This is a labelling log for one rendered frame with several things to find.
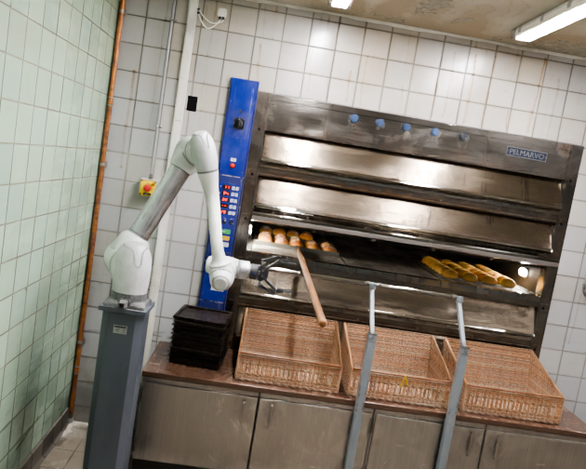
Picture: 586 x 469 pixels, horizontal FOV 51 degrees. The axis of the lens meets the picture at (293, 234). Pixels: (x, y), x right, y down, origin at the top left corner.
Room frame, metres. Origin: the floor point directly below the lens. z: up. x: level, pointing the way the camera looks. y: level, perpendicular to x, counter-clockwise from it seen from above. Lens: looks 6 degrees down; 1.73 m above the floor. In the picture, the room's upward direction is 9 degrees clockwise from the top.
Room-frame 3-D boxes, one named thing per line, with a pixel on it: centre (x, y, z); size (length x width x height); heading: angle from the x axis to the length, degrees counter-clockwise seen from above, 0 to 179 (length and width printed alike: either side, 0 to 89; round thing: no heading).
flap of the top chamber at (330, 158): (3.64, -0.64, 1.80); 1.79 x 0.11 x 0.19; 94
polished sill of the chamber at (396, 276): (3.66, -0.64, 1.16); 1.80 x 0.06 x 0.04; 94
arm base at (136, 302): (2.66, 0.67, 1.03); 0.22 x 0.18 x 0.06; 3
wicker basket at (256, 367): (3.34, -0.08, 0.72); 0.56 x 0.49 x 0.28; 93
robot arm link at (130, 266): (2.69, 0.68, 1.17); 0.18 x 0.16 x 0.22; 29
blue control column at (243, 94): (4.50, 0.46, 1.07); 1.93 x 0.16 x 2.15; 4
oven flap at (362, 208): (3.64, -0.64, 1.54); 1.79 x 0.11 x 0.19; 94
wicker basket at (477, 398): (3.41, -1.29, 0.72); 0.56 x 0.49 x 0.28; 94
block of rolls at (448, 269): (4.12, -1.19, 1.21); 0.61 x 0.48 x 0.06; 4
